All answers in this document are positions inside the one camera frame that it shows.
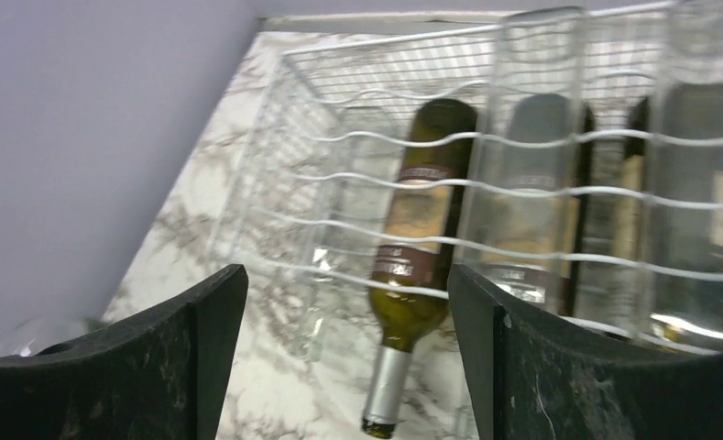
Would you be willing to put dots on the green Primitivo wine bottle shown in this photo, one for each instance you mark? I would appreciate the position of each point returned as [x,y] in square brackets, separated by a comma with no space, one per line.
[422,208]

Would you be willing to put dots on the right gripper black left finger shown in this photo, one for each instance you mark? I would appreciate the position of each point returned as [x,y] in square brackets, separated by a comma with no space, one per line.
[161,373]

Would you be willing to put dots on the green wine bottle white label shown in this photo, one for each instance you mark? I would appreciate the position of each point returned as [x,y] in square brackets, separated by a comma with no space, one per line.
[527,227]

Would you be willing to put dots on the green wine bottle dark label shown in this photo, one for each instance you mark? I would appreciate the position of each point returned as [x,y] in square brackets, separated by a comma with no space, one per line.
[672,226]

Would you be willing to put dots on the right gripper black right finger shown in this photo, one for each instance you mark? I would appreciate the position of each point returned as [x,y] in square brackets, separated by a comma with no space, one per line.
[534,375]

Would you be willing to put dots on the clear bottle silver cap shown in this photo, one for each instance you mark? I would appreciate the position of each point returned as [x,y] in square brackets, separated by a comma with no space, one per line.
[41,332]

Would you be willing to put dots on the white wire wine rack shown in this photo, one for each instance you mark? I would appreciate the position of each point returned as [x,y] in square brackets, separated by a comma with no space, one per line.
[268,211]

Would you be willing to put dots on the clear glass bottle tall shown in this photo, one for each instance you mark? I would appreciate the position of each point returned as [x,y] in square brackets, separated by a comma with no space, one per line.
[349,204]

